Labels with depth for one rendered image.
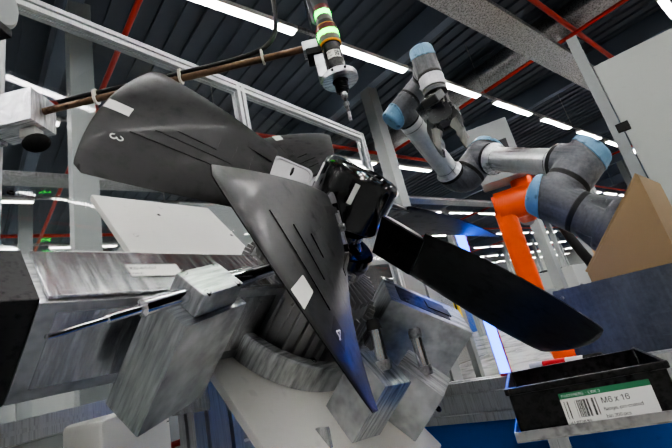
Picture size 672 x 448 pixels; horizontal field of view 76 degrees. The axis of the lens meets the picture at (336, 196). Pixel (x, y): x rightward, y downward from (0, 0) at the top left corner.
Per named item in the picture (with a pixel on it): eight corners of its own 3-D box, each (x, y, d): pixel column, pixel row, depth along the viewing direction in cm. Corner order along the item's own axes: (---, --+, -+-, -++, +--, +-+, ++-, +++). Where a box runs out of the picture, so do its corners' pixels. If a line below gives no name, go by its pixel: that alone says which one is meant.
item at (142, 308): (304, 270, 60) (49, 361, 28) (292, 261, 61) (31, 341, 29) (311, 256, 60) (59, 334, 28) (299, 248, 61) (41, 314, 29)
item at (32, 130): (15, 149, 79) (15, 127, 81) (31, 158, 83) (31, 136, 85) (42, 143, 79) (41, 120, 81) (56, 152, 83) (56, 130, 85)
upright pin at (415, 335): (416, 377, 60) (403, 330, 62) (423, 374, 62) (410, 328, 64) (429, 374, 59) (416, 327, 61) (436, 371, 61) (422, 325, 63)
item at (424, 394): (414, 442, 58) (371, 409, 61) (424, 420, 64) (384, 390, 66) (443, 396, 56) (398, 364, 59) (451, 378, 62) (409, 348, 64)
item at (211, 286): (194, 319, 39) (165, 294, 40) (235, 303, 45) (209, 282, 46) (205, 295, 39) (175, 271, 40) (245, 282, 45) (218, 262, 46)
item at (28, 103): (-24, 134, 79) (-22, 95, 82) (6, 150, 86) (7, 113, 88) (30, 121, 79) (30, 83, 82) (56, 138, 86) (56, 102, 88)
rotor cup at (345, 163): (266, 224, 62) (304, 142, 59) (310, 216, 75) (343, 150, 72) (349, 279, 57) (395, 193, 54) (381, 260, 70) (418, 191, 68)
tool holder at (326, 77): (309, 77, 78) (299, 34, 81) (314, 98, 84) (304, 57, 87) (358, 66, 78) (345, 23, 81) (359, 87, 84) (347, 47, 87)
